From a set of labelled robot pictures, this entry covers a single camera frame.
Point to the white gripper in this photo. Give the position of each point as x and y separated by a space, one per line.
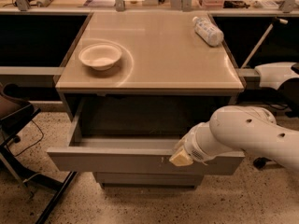
193 147

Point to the grey top drawer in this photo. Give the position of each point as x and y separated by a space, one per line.
136 135

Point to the grey drawer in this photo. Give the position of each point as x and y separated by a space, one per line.
109 179
136 135

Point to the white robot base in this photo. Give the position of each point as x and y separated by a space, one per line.
273 75

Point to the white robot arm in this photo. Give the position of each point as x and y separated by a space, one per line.
239 128

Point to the grey bottom drawer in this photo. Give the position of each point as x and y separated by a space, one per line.
109 179

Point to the grey drawer cabinet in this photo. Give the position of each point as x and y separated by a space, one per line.
161 56

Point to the black office chair base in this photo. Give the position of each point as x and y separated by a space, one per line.
261 162

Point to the clear plastic water bottle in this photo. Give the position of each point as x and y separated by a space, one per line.
209 32

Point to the white paper bowl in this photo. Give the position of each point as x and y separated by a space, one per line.
100 56

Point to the white pole with black handle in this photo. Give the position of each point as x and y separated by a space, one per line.
276 20

